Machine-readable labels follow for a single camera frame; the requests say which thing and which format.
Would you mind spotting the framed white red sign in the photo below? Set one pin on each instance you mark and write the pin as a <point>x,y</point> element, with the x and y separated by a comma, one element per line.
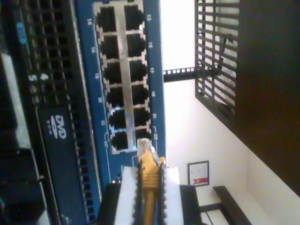
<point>198,181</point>

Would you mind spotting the black metal bar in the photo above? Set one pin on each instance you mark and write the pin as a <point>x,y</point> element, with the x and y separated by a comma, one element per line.
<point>229,204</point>

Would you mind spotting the black rack server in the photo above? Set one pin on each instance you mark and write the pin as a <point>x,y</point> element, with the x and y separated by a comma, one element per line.
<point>58,152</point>

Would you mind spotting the black slatted grille panel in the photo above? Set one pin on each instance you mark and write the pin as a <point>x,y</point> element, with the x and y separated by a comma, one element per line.
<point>225,114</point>

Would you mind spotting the black server rack frame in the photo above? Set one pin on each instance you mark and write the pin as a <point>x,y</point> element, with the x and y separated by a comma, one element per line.
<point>178,77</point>

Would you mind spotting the blue network switch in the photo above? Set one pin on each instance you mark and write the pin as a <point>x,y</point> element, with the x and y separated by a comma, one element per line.
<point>93,70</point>

